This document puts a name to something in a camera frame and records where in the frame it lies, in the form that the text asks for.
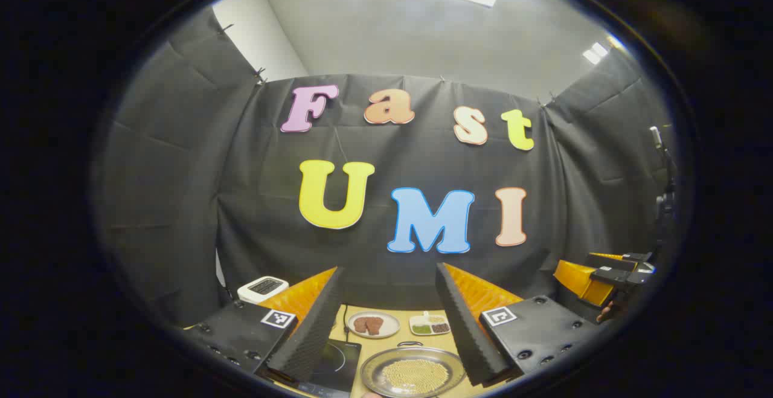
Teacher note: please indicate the white toaster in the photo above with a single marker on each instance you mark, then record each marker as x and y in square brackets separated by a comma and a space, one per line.
[263, 289]

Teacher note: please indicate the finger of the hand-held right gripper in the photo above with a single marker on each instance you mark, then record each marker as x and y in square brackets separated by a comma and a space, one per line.
[628, 258]
[622, 276]

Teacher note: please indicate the brown meat slice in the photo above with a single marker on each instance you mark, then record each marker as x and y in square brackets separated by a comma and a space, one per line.
[374, 324]
[360, 325]

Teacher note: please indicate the pile of yellow soybeans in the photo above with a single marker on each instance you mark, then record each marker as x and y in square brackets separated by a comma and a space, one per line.
[415, 377]

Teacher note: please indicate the white round plate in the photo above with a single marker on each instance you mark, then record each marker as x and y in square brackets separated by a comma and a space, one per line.
[389, 325]

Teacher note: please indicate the pile of green beans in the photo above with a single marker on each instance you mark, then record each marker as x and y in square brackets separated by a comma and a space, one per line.
[423, 329]

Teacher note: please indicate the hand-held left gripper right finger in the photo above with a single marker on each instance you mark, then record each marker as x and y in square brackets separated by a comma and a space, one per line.
[462, 325]

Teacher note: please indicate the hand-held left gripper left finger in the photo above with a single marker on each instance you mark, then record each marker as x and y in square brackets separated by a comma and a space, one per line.
[314, 325]

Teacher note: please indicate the small ceiling light panel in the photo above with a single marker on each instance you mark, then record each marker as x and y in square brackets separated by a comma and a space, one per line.
[596, 52]

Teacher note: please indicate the white divided dish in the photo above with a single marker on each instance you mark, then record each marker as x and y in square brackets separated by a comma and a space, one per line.
[418, 319]

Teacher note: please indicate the black induction cooktop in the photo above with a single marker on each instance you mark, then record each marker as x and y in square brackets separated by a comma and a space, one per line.
[338, 362]

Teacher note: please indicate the pile of dark red beans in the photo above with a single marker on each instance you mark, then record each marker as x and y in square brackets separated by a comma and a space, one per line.
[441, 328]

